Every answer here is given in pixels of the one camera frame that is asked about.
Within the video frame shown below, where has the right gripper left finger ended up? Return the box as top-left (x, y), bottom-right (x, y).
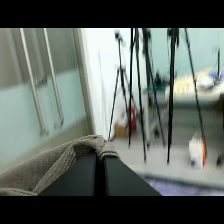
top-left (39, 150), bottom-right (101, 197)

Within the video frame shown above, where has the brown shirt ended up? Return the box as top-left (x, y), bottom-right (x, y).
top-left (0, 134), bottom-right (120, 197)

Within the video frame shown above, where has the black tripod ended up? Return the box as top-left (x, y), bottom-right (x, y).
top-left (107, 30), bottom-right (138, 142)
top-left (165, 27), bottom-right (208, 165)
top-left (127, 27), bottom-right (167, 163)

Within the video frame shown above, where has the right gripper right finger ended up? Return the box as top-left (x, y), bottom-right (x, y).
top-left (101, 155), bottom-right (162, 197)

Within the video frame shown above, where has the silver door handle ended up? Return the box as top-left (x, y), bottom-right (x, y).
top-left (18, 27), bottom-right (50, 137)
top-left (42, 27), bottom-right (65, 130)

